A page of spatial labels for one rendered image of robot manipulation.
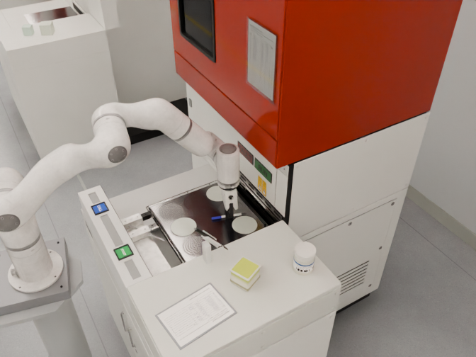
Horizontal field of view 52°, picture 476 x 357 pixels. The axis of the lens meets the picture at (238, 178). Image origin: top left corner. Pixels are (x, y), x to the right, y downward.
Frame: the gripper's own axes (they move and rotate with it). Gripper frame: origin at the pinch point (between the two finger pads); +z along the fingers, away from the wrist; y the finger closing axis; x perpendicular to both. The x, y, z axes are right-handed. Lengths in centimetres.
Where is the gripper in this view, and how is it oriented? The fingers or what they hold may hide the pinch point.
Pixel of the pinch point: (229, 212)
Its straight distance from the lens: 191.8
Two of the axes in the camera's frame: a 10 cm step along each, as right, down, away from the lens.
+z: 0.0, 7.7, 6.4
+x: -9.8, 1.4, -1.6
